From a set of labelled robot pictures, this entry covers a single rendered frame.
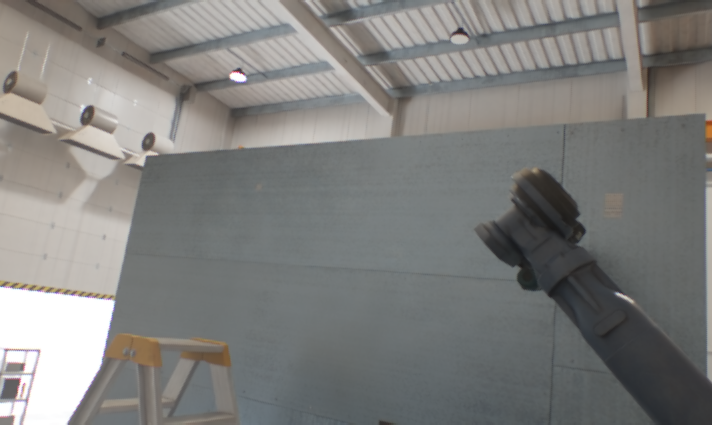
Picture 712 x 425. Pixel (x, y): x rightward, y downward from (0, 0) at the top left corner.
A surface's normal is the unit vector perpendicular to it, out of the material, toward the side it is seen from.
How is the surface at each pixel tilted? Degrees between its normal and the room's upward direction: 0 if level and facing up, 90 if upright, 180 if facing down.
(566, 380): 90
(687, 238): 90
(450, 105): 90
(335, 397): 90
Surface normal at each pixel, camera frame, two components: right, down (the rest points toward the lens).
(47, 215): 0.85, 0.00
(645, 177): -0.51, -0.25
